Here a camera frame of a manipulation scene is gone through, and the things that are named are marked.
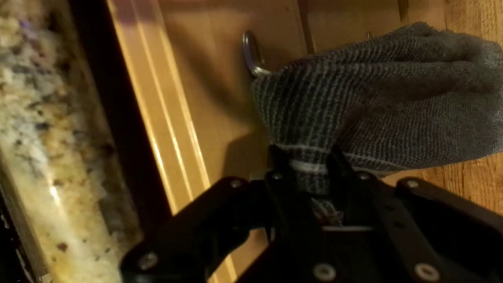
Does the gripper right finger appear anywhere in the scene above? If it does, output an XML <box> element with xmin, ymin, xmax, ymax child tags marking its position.
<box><xmin>326</xmin><ymin>146</ymin><xmax>503</xmax><ymax>283</ymax></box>

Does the silver drawer handle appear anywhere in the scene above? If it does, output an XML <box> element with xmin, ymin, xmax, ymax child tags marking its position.
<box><xmin>242</xmin><ymin>30</ymin><xmax>273</xmax><ymax>77</ymax></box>

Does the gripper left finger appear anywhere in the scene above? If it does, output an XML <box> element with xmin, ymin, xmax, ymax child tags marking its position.
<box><xmin>119</xmin><ymin>145</ymin><xmax>323</xmax><ymax>283</ymax></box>

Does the grey knitted towel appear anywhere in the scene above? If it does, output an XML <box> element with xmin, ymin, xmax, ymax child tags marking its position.
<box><xmin>251</xmin><ymin>22</ymin><xmax>503</xmax><ymax>225</ymax></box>

